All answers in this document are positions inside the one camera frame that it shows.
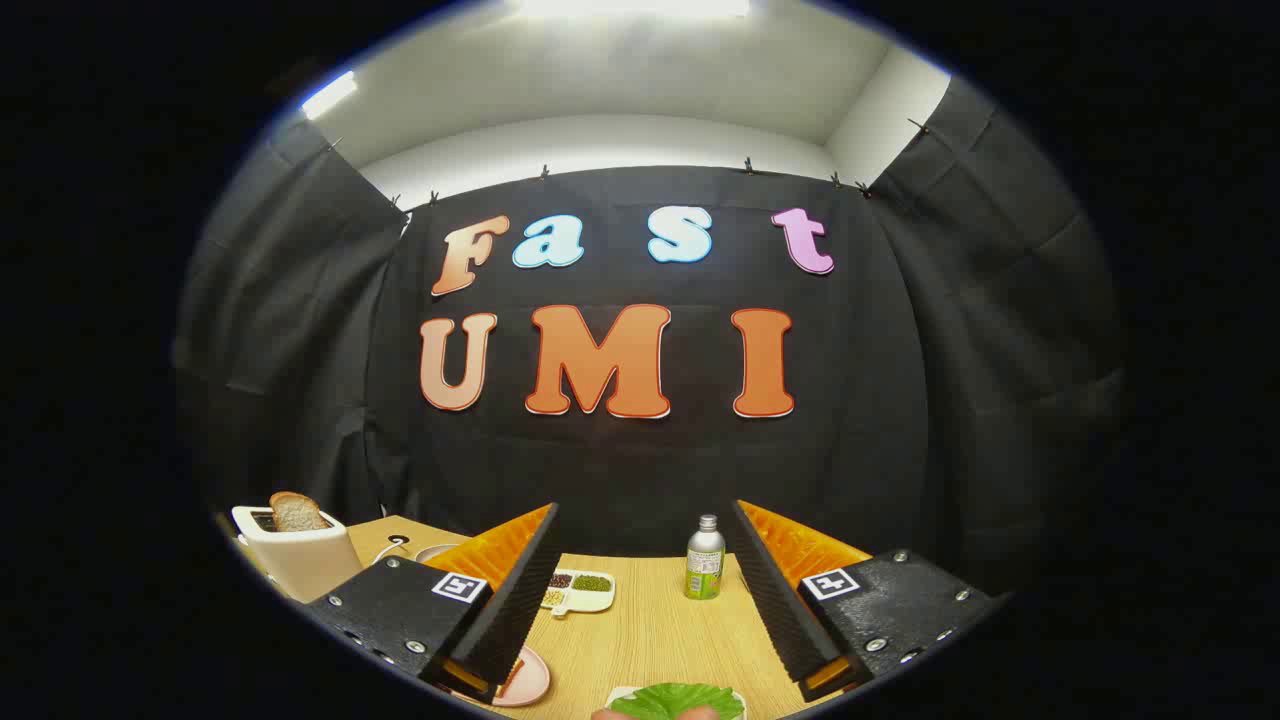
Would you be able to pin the small ceiling light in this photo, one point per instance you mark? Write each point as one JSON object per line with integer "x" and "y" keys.
{"x": 328, "y": 95}

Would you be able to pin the pink round plate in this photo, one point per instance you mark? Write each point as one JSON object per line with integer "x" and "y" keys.
{"x": 533, "y": 680}

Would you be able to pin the grey round plate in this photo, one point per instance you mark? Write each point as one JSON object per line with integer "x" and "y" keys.
{"x": 432, "y": 552}

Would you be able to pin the white toaster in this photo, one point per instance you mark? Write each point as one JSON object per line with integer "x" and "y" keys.
{"x": 300, "y": 565}

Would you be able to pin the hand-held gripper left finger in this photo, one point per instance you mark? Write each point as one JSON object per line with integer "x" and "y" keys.
{"x": 520, "y": 600}

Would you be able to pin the pile of green beans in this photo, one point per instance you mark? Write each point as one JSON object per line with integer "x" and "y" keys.
{"x": 592, "y": 582}

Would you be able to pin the green lettuce leaf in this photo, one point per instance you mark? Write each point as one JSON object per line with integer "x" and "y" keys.
{"x": 670, "y": 700}

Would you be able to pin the white divided dish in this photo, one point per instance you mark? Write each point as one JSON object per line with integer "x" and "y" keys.
{"x": 592, "y": 604}

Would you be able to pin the silver green drink bottle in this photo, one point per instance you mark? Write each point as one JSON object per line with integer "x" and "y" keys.
{"x": 705, "y": 570}

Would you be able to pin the black backdrop cloth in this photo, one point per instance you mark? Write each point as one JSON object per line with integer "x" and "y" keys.
{"x": 640, "y": 470}

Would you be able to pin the toasted brown bread slice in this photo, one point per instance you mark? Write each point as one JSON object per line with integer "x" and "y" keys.
{"x": 295, "y": 513}

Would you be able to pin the white square plate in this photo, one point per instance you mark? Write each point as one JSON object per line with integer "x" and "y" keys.
{"x": 618, "y": 692}

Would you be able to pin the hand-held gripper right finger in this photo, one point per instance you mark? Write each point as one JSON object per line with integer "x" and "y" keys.
{"x": 775, "y": 600}

